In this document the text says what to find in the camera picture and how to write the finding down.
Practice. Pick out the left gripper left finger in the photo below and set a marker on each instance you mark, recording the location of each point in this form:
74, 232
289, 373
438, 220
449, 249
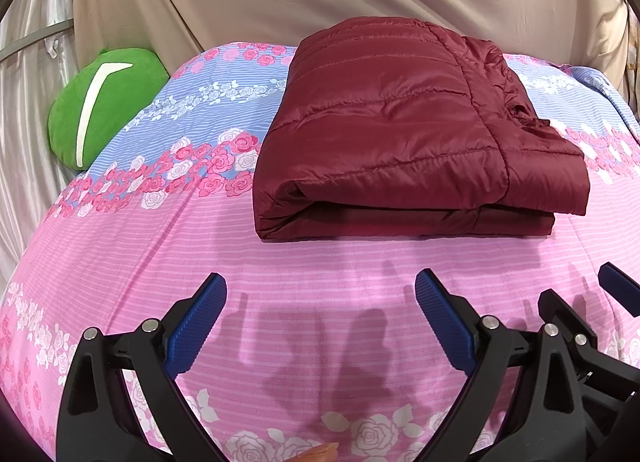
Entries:
97, 422

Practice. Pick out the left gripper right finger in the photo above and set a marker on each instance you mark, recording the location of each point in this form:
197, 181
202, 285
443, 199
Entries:
545, 419

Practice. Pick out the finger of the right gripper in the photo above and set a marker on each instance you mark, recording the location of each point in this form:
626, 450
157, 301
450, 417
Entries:
608, 388
622, 287

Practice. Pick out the maroon puffer jacket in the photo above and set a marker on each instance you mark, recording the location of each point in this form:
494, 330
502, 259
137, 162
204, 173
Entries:
393, 127

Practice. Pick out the person's left hand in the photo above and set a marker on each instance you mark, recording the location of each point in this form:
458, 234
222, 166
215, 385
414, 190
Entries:
321, 453

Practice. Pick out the pink floral bed sheet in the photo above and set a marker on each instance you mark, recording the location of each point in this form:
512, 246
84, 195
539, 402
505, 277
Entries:
319, 341

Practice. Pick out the white satin curtain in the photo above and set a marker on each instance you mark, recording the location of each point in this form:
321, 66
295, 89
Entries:
31, 177

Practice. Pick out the green plush pillow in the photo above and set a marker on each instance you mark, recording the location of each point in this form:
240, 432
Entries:
100, 100

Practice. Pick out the grey metal rail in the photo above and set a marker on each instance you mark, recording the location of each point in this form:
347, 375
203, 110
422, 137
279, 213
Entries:
35, 37

